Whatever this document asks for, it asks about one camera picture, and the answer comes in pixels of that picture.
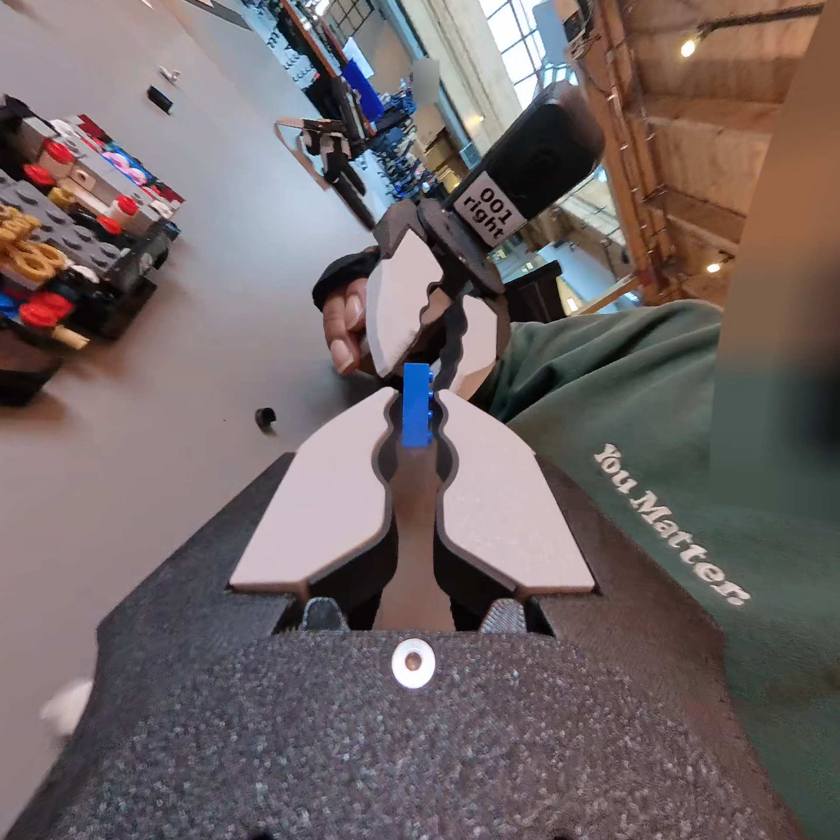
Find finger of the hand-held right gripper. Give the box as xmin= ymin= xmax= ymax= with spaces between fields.
xmin=436 ymin=293 xmax=503 ymax=401
xmin=364 ymin=230 xmax=444 ymax=380

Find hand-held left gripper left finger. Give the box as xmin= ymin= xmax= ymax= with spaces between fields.
xmin=228 ymin=387 xmax=401 ymax=609

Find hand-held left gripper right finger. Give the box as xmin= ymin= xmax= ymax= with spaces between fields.
xmin=433 ymin=390 xmax=597 ymax=621

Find blue lego brick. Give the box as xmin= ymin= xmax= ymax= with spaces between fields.
xmin=402 ymin=362 xmax=438 ymax=449

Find black lego car model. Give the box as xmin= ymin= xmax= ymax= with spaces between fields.
xmin=0 ymin=95 xmax=186 ymax=408

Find person's right forearm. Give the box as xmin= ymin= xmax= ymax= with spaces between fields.
xmin=486 ymin=298 xmax=716 ymax=427

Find small white lego piece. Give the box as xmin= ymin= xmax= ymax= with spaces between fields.
xmin=39 ymin=679 xmax=95 ymax=737

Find person's right hand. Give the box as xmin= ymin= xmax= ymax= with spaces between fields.
xmin=322 ymin=276 xmax=379 ymax=378

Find black handheld device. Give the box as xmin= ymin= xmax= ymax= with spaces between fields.
xmin=276 ymin=117 xmax=370 ymax=198

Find blue plastic storage bin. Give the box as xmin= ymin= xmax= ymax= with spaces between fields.
xmin=341 ymin=58 xmax=386 ymax=119

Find wooden office desk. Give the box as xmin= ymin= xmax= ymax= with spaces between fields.
xmin=279 ymin=0 xmax=368 ymax=142

